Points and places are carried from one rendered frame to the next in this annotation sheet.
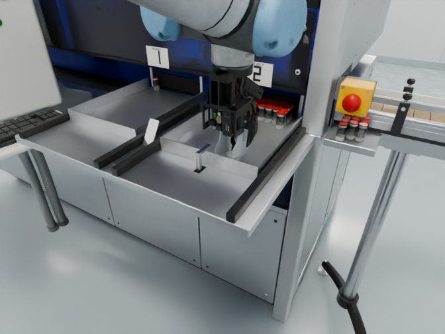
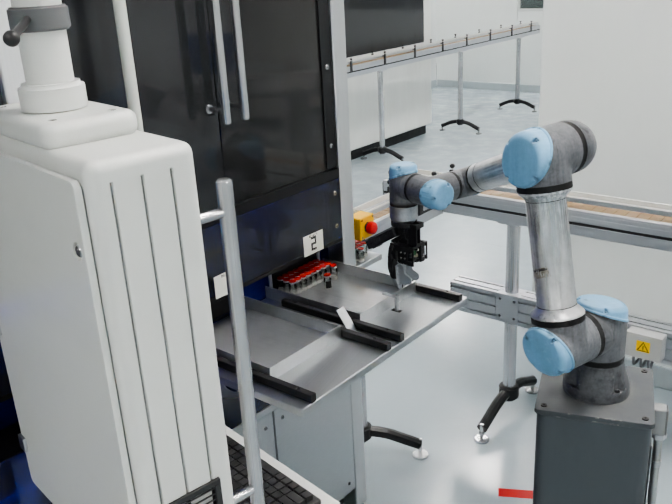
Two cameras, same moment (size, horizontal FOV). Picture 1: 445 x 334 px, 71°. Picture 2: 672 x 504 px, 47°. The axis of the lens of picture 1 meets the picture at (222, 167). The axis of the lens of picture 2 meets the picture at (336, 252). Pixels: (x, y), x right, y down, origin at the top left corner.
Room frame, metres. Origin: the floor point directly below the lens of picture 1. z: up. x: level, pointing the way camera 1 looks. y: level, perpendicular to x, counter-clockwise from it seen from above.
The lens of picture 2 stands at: (0.41, 1.96, 1.78)
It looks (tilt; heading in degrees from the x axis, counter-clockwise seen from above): 21 degrees down; 280
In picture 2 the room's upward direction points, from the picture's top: 3 degrees counter-clockwise
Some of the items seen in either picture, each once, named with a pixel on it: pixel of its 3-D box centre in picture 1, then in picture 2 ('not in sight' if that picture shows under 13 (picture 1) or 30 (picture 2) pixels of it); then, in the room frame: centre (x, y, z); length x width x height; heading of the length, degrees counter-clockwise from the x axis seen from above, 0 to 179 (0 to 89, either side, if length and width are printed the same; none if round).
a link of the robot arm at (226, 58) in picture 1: (234, 53); (404, 212); (0.56, -0.02, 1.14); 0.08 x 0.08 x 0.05
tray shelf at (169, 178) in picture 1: (173, 133); (321, 325); (0.77, 0.14, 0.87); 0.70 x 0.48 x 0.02; 60
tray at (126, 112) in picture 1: (143, 103); (256, 334); (0.92, 0.25, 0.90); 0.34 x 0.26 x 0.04; 150
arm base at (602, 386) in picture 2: not in sight; (597, 369); (0.09, 0.27, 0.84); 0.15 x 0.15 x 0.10
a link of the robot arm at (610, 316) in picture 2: not in sight; (598, 325); (0.09, 0.28, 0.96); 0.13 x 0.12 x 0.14; 44
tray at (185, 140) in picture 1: (240, 128); (340, 289); (0.75, -0.05, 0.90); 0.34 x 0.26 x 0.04; 150
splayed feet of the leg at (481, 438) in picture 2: not in sight; (508, 399); (0.21, -0.84, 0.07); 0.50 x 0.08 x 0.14; 60
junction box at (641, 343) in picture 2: not in sight; (645, 344); (-0.21, -0.52, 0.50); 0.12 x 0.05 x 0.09; 150
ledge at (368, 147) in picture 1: (353, 136); (352, 258); (0.75, -0.36, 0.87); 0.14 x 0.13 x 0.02; 150
